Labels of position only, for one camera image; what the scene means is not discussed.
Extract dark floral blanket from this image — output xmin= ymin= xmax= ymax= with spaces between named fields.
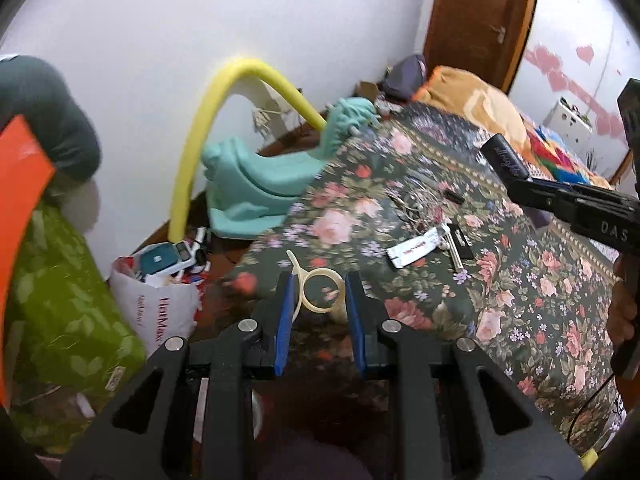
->
xmin=222 ymin=102 xmax=631 ymax=456

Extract small white cabinet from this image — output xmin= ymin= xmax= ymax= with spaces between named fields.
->
xmin=542 ymin=97 xmax=596 ymax=148

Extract white plastic bag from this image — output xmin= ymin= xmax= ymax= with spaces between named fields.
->
xmin=110 ymin=242 xmax=211 ymax=358

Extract small black packet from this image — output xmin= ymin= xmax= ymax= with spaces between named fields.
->
xmin=451 ymin=225 xmax=474 ymax=261

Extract teal cloth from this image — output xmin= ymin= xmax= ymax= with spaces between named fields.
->
xmin=201 ymin=97 xmax=376 ymax=238

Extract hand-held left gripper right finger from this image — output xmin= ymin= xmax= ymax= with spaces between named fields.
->
xmin=345 ymin=274 xmax=587 ymax=480

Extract orange box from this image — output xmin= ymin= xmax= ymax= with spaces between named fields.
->
xmin=0 ymin=114 xmax=57 ymax=398

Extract dark green cushion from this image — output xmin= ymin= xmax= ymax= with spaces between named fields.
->
xmin=0 ymin=55 xmax=103 ymax=181

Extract brown wooden door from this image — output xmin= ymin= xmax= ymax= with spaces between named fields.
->
xmin=422 ymin=0 xmax=535 ymax=93

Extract cardboard box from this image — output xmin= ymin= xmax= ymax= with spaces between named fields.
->
xmin=355 ymin=80 xmax=382 ymax=104

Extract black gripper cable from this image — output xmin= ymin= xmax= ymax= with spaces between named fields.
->
xmin=567 ymin=372 xmax=621 ymax=443

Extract black rectangular packet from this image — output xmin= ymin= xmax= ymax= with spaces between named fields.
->
xmin=479 ymin=132 xmax=532 ymax=182

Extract yellow foam tube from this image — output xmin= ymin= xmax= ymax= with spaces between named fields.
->
xmin=167 ymin=57 xmax=328 ymax=243

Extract white label packet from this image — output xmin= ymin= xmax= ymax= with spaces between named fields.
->
xmin=387 ymin=225 xmax=452 ymax=269

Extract orange colourful printed blanket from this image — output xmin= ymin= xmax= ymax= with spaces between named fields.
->
xmin=415 ymin=65 xmax=613 ymax=190

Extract tangled thin wires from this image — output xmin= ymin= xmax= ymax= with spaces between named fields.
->
xmin=394 ymin=179 xmax=451 ymax=226

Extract green leaf-print bag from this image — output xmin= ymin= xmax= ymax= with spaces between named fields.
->
xmin=7 ymin=205 xmax=148 ymax=441

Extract teal white carton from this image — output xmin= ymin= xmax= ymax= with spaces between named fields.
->
xmin=139 ymin=241 xmax=197 ymax=277

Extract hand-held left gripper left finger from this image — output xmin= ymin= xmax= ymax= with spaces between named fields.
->
xmin=57 ymin=272 xmax=301 ymax=480

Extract cream plastic ring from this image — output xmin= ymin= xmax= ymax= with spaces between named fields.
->
xmin=286 ymin=249 xmax=347 ymax=322

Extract dark backpack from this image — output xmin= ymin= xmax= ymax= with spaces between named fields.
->
xmin=382 ymin=55 xmax=428 ymax=102

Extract person's right hand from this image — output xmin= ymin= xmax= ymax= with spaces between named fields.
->
xmin=606 ymin=249 xmax=640 ymax=358

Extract silver metal piece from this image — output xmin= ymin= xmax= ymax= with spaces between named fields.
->
xmin=447 ymin=237 xmax=464 ymax=274

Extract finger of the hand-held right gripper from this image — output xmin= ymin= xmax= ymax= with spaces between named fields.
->
xmin=530 ymin=177 xmax=576 ymax=193
xmin=509 ymin=181 xmax=557 ymax=211

